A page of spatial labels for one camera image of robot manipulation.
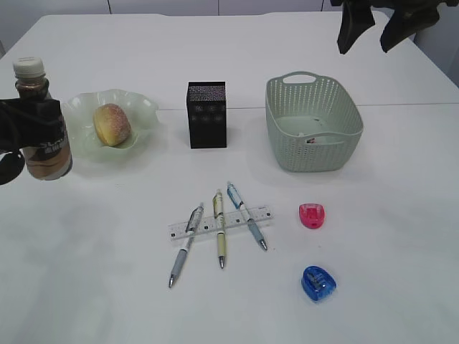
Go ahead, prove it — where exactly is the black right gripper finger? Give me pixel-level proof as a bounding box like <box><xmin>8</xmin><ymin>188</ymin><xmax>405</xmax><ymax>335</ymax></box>
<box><xmin>336</xmin><ymin>0</ymin><xmax>375</xmax><ymax>54</ymax></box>
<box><xmin>379</xmin><ymin>0</ymin><xmax>440</xmax><ymax>52</ymax></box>

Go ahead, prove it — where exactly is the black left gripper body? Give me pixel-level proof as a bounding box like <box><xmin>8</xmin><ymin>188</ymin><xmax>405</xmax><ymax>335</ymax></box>
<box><xmin>0</xmin><ymin>150</ymin><xmax>25</xmax><ymax>185</ymax></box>

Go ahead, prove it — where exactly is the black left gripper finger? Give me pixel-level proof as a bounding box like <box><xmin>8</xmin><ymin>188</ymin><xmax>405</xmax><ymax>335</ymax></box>
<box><xmin>1</xmin><ymin>98</ymin><xmax>27</xmax><ymax>153</ymax></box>
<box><xmin>21</xmin><ymin>99</ymin><xmax>65</xmax><ymax>147</ymax></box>

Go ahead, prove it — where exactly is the brown Nescafe coffee bottle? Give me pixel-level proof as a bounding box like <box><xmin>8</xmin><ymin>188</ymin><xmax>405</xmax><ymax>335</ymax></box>
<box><xmin>13</xmin><ymin>57</ymin><xmax>72</xmax><ymax>181</ymax></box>

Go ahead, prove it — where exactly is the sugared bread roll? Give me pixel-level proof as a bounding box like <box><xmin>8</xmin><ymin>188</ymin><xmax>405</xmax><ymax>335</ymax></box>
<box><xmin>93</xmin><ymin>103</ymin><xmax>131</xmax><ymax>147</ymax></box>

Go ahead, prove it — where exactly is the pink pencil sharpener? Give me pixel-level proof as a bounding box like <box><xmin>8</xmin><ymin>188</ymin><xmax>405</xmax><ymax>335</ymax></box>
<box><xmin>298</xmin><ymin>203</ymin><xmax>326</xmax><ymax>229</ymax></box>

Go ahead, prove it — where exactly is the blue pencil sharpener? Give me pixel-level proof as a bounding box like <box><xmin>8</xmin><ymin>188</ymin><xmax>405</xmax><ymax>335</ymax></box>
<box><xmin>301</xmin><ymin>266</ymin><xmax>336</xmax><ymax>300</ymax></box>

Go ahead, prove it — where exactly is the green wavy glass plate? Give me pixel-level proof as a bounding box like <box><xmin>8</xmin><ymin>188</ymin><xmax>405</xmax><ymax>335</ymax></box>
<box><xmin>62</xmin><ymin>89</ymin><xmax>158</xmax><ymax>163</ymax></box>

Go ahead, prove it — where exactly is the green plastic basket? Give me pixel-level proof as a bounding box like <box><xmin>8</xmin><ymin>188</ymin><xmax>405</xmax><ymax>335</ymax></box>
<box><xmin>265</xmin><ymin>72</ymin><xmax>364</xmax><ymax>173</ymax></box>

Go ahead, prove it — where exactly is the black mesh pen holder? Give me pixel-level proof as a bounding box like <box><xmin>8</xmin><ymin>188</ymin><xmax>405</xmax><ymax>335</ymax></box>
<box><xmin>186</xmin><ymin>82</ymin><xmax>227</xmax><ymax>149</ymax></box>

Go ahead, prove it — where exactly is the grey grip pen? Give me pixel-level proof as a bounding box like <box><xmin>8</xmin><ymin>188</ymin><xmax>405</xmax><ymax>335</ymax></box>
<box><xmin>168</xmin><ymin>202</ymin><xmax>204</xmax><ymax>288</ymax></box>

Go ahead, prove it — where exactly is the yellow-green pen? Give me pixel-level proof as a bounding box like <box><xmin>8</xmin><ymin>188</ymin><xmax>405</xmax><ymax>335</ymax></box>
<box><xmin>213</xmin><ymin>189</ymin><xmax>227</xmax><ymax>269</ymax></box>

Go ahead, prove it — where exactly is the blue pen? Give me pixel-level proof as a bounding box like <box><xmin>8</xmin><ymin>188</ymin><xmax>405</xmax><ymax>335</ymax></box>
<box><xmin>227</xmin><ymin>181</ymin><xmax>268</xmax><ymax>252</ymax></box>

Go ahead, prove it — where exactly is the clear plastic ruler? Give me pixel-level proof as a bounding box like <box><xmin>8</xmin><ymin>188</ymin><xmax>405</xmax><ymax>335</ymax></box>
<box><xmin>168</xmin><ymin>206</ymin><xmax>274</xmax><ymax>242</ymax></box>

